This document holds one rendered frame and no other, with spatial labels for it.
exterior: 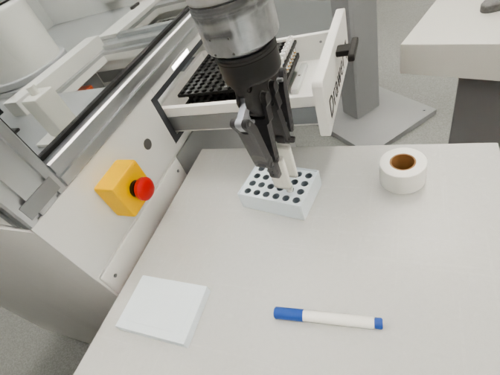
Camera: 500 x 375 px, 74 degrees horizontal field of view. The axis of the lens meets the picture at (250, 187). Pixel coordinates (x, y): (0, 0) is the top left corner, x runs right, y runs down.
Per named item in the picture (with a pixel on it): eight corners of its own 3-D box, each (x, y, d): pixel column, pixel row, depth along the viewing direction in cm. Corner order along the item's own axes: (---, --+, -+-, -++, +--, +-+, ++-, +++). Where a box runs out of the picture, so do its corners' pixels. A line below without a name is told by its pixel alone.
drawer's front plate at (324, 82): (349, 56, 77) (344, 6, 69) (330, 138, 59) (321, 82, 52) (341, 56, 77) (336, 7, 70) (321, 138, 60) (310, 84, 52)
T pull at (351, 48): (359, 42, 63) (358, 35, 62) (354, 62, 59) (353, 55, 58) (339, 45, 65) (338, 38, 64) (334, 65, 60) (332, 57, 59)
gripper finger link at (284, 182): (283, 155, 49) (281, 158, 49) (292, 187, 54) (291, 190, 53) (265, 153, 50) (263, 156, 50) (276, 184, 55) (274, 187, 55)
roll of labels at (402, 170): (434, 173, 54) (436, 155, 52) (410, 201, 52) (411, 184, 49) (394, 159, 59) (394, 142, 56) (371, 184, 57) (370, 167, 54)
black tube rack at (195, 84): (301, 67, 76) (296, 39, 71) (283, 113, 65) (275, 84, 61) (217, 77, 85) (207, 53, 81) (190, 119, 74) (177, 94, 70)
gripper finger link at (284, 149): (270, 145, 52) (272, 141, 52) (280, 175, 56) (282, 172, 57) (288, 146, 50) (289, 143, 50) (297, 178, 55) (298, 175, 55)
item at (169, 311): (210, 291, 52) (207, 286, 51) (188, 348, 46) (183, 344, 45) (147, 279, 57) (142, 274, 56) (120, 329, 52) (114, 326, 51)
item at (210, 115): (339, 54, 75) (336, 27, 71) (321, 125, 60) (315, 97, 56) (192, 74, 92) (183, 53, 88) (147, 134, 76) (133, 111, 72)
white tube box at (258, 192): (321, 184, 60) (318, 170, 57) (304, 221, 56) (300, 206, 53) (263, 175, 66) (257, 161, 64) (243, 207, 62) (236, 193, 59)
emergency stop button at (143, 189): (160, 187, 58) (149, 172, 55) (149, 205, 55) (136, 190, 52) (146, 187, 59) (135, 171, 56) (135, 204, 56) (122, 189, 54)
